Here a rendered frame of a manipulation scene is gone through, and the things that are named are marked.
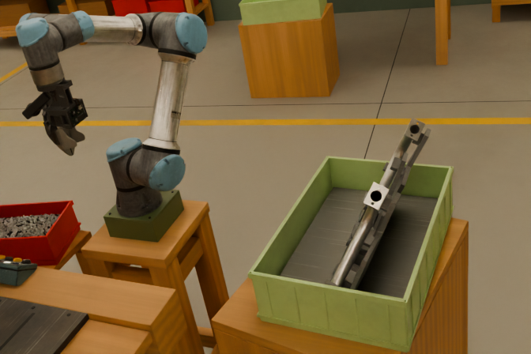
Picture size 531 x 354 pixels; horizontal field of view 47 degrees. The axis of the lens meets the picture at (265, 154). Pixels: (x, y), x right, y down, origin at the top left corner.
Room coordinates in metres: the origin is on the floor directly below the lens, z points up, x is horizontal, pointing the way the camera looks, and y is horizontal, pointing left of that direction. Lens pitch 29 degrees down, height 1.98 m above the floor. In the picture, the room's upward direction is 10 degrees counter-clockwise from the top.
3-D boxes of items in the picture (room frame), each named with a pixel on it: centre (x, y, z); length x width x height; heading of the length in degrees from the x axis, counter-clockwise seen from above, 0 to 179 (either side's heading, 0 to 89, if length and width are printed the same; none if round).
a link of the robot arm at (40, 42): (1.47, 0.49, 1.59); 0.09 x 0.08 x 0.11; 139
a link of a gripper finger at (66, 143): (1.45, 0.50, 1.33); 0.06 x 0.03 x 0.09; 64
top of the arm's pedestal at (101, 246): (1.73, 0.44, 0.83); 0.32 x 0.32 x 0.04; 64
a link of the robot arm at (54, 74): (1.47, 0.49, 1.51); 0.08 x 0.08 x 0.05
